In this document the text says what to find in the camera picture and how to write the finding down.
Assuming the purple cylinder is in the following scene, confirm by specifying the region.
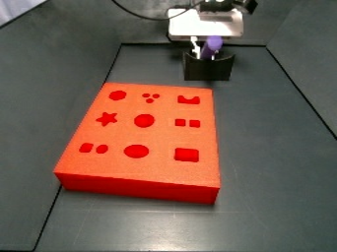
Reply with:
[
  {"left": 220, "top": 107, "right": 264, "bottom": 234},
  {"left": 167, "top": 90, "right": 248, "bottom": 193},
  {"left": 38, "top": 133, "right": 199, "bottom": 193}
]
[{"left": 200, "top": 35, "right": 221, "bottom": 59}]

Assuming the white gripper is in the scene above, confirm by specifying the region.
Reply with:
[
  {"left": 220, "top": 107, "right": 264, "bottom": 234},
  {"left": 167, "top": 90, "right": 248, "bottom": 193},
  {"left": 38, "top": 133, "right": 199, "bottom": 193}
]
[{"left": 167, "top": 9, "right": 243, "bottom": 60}]

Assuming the black cable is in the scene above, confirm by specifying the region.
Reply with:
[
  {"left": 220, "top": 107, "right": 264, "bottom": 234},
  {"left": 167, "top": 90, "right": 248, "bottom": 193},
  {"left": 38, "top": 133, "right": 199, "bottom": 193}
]
[{"left": 110, "top": 0, "right": 208, "bottom": 22}]

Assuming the black cradle stand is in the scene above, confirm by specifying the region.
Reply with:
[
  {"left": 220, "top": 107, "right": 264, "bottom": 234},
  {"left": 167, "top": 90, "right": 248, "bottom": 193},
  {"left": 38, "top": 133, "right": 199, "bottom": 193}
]
[{"left": 183, "top": 52, "right": 235, "bottom": 81}]

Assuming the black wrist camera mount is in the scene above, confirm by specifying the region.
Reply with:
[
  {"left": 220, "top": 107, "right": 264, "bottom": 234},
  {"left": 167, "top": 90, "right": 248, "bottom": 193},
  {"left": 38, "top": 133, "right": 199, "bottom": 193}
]
[{"left": 200, "top": 0, "right": 257, "bottom": 15}]

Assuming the red shape sorter block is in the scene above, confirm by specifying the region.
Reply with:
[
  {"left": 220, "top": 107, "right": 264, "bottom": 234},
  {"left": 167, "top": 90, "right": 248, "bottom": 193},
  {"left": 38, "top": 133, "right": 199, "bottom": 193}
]
[{"left": 53, "top": 83, "right": 220, "bottom": 205}]

